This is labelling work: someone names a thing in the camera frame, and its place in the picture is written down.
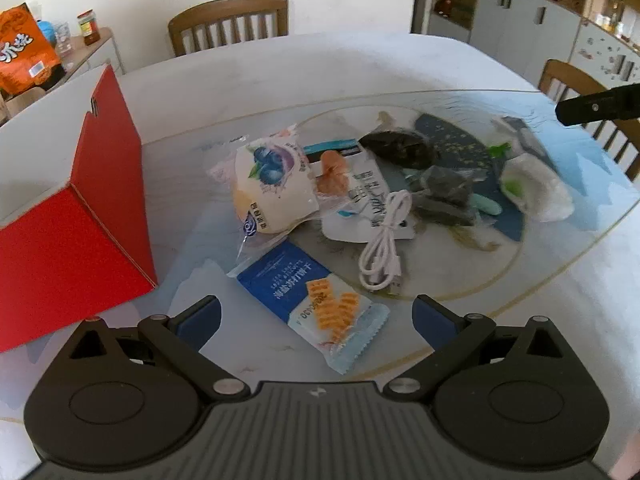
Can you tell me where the white usb cable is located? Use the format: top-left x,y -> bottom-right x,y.
357,188 -> 414,296

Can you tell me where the blue cracker packet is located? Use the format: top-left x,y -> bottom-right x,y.
232,240 -> 390,375

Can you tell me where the dark seaweed snack bag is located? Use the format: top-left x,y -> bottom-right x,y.
406,166 -> 477,226

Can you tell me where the blueberry bread package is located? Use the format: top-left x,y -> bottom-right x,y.
207,127 -> 320,244

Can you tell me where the dark brown snack packet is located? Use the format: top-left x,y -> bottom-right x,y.
359,129 -> 439,170

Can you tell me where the teal small object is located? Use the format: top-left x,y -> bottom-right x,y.
470,193 -> 502,217

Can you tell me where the wooden chair right side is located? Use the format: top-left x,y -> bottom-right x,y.
538,58 -> 639,182

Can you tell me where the wooden chair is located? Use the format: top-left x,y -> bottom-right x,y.
538,58 -> 639,182
167,0 -> 288,58

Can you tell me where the red cardboard box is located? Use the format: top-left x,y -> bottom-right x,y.
1,65 -> 157,351

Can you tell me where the white side cabinet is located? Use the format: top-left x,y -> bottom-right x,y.
52,27 -> 125,89

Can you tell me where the orange snack bag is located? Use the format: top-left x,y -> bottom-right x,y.
0,3 -> 65,96

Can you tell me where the red-lid sauce jar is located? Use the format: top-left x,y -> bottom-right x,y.
77,9 -> 101,46

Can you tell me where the clear drinking glass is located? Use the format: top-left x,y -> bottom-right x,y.
54,22 -> 73,58

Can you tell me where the wooden chair far side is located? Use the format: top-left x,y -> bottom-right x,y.
167,0 -> 288,58

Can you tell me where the blue globe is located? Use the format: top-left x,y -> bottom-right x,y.
37,20 -> 58,47

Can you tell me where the grey wall cabinet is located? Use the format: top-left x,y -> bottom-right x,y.
425,0 -> 639,88

